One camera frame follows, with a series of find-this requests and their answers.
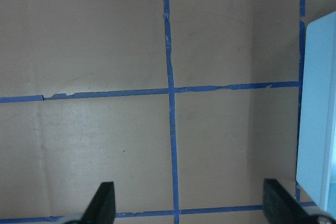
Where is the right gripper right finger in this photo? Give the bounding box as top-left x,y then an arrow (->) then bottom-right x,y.
262,178 -> 335,224

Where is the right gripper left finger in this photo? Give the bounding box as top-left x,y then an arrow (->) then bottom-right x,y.
62,182 -> 116,224

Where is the light blue plastic bin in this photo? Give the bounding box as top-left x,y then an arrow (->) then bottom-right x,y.
296,13 -> 335,215

